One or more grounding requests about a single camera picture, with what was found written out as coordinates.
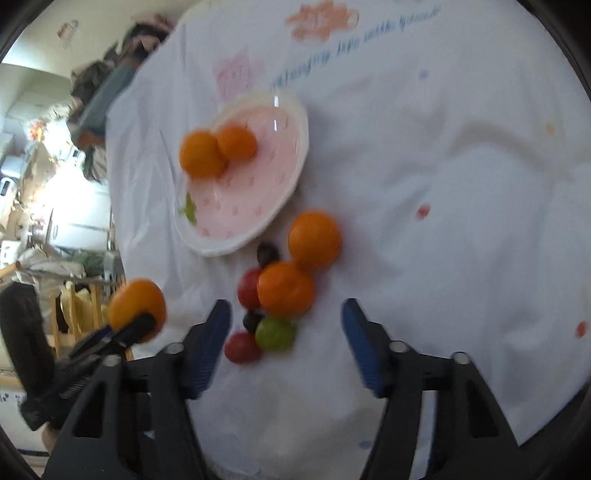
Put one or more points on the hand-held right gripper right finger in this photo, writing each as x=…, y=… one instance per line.
x=364, y=350

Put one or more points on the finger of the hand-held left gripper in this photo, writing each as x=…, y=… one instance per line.
x=94, y=342
x=136, y=330

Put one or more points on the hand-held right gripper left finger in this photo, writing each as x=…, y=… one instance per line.
x=210, y=346

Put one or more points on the orange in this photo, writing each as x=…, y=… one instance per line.
x=200, y=154
x=238, y=143
x=285, y=288
x=136, y=300
x=315, y=240

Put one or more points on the pink heart-shaped plate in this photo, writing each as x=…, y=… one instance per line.
x=251, y=198

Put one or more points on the red cherry tomato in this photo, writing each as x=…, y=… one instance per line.
x=242, y=348
x=248, y=288

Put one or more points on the yellow cloth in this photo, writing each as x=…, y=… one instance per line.
x=81, y=311

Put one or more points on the wooden chair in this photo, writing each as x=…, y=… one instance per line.
x=94, y=304

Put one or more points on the dark grape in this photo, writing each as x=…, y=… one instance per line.
x=267, y=254
x=252, y=321

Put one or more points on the green cherry tomato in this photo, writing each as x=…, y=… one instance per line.
x=275, y=333

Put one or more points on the white cabinet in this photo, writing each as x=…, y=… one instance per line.
x=78, y=217

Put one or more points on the white printed tablecloth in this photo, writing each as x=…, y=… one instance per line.
x=438, y=207

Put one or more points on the pile of clothes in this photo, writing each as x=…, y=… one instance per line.
x=111, y=87

